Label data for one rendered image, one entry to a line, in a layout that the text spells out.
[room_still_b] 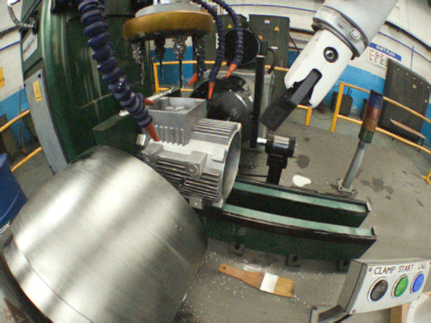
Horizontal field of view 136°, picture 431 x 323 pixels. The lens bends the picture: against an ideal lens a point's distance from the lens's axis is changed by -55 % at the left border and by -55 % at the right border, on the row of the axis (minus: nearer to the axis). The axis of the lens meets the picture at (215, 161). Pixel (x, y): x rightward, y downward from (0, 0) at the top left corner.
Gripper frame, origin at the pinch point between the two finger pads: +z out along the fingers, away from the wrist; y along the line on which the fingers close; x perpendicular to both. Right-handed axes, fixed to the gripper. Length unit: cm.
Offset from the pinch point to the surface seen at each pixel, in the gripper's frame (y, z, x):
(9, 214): -47, 130, 104
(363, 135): 34.1, -7.0, -35.6
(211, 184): -2.7, 16.8, 0.9
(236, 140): 13.0, 15.0, 1.2
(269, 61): 320, 19, 14
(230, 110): 25.1, 14.6, 7.0
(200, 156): -1.5, 13.8, 5.7
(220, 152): -0.6, 11.0, 3.2
